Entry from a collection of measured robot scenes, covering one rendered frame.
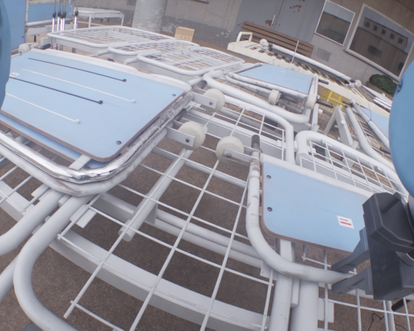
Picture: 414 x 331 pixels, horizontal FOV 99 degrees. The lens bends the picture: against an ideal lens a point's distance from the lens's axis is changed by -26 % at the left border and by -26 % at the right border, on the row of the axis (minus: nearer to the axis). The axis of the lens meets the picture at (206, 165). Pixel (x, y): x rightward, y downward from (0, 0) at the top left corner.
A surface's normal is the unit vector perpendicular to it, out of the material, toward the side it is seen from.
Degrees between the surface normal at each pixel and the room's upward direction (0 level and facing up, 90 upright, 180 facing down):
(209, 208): 0
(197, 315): 90
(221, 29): 90
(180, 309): 90
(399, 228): 11
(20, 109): 5
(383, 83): 72
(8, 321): 0
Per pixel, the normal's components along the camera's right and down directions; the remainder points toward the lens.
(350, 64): -0.29, 0.51
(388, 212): 0.21, -0.66
